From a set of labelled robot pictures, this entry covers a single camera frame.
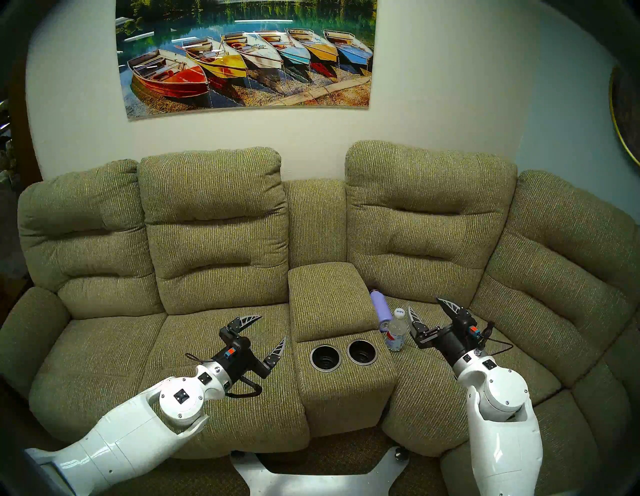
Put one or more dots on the olive green fabric sofa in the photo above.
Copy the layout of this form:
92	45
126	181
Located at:
215	240

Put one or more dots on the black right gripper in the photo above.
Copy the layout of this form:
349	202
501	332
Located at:
457	340

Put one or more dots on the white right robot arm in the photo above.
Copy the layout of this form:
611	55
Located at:
505	430

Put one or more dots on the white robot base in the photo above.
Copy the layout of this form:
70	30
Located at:
310	482

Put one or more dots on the colourful boats wall picture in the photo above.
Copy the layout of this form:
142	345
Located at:
250	55

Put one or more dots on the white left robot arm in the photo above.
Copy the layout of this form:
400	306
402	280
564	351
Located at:
130	440

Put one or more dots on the clear plastic water bottle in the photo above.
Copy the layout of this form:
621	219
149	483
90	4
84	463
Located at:
397	332

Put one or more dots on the purple metal bottle black cap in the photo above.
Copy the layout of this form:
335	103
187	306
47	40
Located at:
381	310

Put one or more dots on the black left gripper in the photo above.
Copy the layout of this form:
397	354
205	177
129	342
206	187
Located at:
239	360

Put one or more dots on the olive console armrest lid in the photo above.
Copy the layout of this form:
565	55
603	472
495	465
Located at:
330	300

